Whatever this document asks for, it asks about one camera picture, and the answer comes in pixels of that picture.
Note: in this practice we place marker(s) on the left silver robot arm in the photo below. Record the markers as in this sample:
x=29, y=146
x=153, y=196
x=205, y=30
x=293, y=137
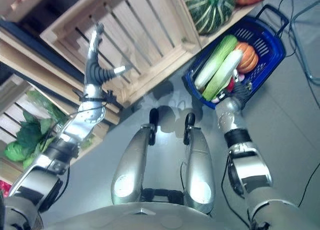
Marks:
x=57, y=150

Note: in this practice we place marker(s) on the empty wooden slat crate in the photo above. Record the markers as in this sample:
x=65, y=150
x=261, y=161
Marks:
x=130, y=38

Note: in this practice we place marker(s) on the green striped pumpkin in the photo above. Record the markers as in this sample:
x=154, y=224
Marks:
x=209, y=9

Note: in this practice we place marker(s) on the wooden display shelf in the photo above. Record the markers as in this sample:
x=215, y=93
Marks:
x=50, y=72

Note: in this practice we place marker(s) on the light green cabbage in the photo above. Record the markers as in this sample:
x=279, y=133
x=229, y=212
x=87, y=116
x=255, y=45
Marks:
x=215, y=61

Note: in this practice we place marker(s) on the wooden crate with greens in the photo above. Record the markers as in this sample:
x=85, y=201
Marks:
x=30, y=130

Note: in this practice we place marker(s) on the round green cabbage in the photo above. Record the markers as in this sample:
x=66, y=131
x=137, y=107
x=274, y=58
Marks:
x=14, y=151

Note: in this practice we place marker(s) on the small orange pumpkin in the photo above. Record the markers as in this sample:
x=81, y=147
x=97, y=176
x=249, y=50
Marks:
x=246, y=57

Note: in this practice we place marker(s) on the red fruit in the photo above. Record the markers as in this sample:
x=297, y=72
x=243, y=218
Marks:
x=3, y=186

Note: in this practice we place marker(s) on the red white small vegetable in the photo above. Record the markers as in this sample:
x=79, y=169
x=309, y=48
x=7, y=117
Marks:
x=231, y=84

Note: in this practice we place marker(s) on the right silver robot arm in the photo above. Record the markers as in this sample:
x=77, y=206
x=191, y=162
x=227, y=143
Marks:
x=243, y=155

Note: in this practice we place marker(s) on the blue plastic shopping basket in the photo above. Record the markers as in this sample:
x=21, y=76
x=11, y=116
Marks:
x=260, y=48

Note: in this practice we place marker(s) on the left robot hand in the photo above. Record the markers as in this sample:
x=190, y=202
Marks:
x=93, y=65

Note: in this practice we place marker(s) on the silver robot torso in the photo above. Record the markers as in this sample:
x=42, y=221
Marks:
x=125, y=216

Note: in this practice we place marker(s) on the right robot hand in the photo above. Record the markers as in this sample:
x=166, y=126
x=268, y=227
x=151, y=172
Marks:
x=240, y=90

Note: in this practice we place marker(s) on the green leafy vegetable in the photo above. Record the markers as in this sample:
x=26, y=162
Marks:
x=33, y=132

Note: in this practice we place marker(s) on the right silver robot leg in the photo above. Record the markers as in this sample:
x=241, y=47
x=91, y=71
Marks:
x=198, y=167

